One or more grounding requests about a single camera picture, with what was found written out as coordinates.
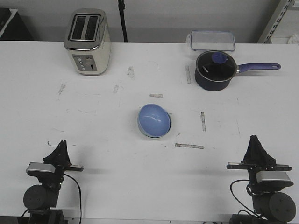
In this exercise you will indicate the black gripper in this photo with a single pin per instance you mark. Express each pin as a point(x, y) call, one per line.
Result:
point(263, 158)
point(59, 155)

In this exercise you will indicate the green bowl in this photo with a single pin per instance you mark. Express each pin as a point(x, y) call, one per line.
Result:
point(170, 122)

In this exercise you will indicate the blue bowl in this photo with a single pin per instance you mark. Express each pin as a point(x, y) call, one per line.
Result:
point(153, 120)

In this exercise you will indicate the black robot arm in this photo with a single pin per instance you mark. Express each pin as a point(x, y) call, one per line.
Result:
point(268, 208)
point(41, 199)

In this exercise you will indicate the dark blue saucepan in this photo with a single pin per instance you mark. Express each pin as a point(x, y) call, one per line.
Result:
point(217, 86)

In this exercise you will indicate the glass pot lid blue knob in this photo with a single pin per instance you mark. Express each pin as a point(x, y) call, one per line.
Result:
point(216, 66)

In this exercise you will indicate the grey slotted shelf upright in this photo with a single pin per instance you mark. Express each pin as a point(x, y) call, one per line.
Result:
point(283, 23)

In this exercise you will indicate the silver two-slot toaster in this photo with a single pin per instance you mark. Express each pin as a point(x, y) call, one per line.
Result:
point(87, 41)

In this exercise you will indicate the white crumpled object on shelf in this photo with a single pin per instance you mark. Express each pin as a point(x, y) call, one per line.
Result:
point(294, 39)

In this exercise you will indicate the clear plastic food container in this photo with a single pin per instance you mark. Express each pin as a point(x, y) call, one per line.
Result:
point(211, 40)

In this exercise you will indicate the black tripod pole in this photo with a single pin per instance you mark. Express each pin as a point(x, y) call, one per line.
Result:
point(121, 7)

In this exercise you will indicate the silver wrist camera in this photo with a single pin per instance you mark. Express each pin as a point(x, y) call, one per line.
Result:
point(273, 178)
point(37, 169)

